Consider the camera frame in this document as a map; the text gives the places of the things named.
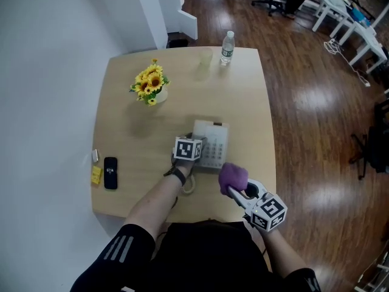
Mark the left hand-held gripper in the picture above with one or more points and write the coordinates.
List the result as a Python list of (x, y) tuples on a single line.
[(187, 149)]

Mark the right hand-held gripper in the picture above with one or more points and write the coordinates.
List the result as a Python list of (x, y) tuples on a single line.
[(269, 211)]

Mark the purple cloth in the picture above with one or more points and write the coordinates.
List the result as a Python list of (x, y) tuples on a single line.
[(233, 178)]

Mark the person's right forearm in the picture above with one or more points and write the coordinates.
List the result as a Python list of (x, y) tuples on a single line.
[(282, 251)]

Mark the person's left forearm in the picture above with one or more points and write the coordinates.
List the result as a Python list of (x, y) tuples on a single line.
[(152, 208)]

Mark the person's left hand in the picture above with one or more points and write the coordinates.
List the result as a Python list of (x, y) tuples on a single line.
[(185, 166)]

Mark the white flower pot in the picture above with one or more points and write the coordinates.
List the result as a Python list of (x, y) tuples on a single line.
[(161, 95)]

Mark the yellow sunflower bouquet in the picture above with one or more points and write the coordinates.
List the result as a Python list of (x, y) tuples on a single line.
[(150, 82)]

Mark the black smartphone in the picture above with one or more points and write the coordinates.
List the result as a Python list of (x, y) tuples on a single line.
[(110, 173)]

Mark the clear plastic cup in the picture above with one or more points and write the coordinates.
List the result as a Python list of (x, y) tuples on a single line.
[(205, 58)]

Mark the small yellow box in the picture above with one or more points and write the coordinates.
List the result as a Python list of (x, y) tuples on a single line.
[(96, 176)]

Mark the clear water bottle green label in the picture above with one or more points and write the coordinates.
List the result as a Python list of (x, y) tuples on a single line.
[(227, 50)]

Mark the black folding chair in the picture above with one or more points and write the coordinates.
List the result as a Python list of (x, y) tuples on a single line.
[(377, 151)]

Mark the white water dispenser cabinet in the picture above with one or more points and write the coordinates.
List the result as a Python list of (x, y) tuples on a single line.
[(179, 14)]

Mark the white metal rack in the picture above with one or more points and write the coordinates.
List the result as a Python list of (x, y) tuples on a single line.
[(377, 275)]

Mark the white table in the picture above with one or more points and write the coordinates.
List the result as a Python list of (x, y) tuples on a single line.
[(331, 11), (364, 41)]

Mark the blue packet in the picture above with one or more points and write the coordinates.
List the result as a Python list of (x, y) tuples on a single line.
[(361, 17)]

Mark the person with head camera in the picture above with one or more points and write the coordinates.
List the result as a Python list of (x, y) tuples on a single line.
[(200, 260)]

